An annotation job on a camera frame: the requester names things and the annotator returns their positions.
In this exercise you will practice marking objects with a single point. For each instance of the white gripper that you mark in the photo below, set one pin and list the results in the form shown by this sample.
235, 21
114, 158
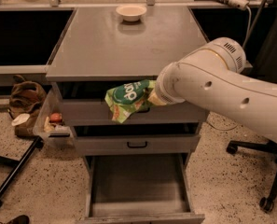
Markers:
163, 91

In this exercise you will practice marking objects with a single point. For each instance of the green rice chip bag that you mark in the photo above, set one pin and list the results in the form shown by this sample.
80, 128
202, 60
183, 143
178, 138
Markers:
127, 99

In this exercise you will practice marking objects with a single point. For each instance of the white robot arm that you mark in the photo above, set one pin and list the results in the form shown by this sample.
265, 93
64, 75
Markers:
211, 78

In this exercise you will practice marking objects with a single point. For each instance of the middle grey drawer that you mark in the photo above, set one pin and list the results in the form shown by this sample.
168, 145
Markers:
136, 139

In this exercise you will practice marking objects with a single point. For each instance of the grey drawer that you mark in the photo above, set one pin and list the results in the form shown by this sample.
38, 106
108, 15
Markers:
82, 103
136, 139
139, 189

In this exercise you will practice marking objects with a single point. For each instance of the top grey drawer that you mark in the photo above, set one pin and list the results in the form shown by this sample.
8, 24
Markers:
82, 103

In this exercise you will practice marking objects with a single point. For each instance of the grey drawer cabinet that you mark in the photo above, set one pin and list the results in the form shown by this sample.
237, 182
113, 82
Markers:
100, 46

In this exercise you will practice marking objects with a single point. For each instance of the bottom grey drawer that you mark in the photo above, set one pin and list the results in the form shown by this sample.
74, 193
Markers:
139, 189

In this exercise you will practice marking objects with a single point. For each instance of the white ceramic bowl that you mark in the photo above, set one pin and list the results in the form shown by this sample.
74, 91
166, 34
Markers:
131, 13

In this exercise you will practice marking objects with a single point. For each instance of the clear plastic storage bin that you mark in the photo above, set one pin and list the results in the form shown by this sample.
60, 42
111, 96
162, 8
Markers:
55, 134

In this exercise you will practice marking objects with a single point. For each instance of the black shoe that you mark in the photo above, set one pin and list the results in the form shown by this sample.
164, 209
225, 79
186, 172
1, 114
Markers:
23, 219

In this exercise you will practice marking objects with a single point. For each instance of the black metal stand leg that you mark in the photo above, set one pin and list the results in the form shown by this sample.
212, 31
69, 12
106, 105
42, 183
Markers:
17, 165

